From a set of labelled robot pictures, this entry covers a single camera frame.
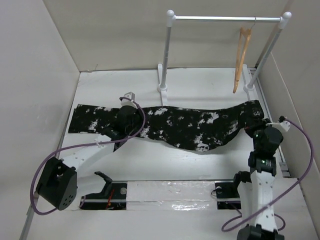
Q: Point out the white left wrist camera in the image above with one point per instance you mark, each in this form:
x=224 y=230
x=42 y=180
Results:
x=128 y=100

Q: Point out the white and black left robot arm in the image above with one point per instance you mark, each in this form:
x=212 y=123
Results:
x=62 y=181

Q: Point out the black white patterned trousers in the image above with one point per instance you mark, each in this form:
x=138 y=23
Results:
x=198 y=130

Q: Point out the wooden clothes hanger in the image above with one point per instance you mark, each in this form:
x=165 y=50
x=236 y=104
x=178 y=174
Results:
x=245 y=35

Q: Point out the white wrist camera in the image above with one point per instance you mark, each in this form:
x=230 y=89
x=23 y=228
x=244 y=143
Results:
x=128 y=100
x=282 y=125

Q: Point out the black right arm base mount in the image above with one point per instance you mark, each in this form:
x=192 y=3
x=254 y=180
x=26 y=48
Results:
x=226 y=195

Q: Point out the silver foil tape strip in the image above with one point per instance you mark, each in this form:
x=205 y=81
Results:
x=170 y=196

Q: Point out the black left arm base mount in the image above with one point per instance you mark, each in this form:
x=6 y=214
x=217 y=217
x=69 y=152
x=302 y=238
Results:
x=112 y=195

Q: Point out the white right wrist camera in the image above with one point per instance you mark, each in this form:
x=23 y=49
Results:
x=282 y=125

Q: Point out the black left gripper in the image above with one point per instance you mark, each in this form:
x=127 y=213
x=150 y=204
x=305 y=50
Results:
x=140 y=114

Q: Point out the white metal clothes rack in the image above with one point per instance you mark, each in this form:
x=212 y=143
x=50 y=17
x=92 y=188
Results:
x=212 y=41

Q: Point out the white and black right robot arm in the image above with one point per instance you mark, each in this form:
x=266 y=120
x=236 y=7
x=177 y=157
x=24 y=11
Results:
x=255 y=187

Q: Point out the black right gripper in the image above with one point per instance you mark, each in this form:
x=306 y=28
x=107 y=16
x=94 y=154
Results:
x=252 y=123

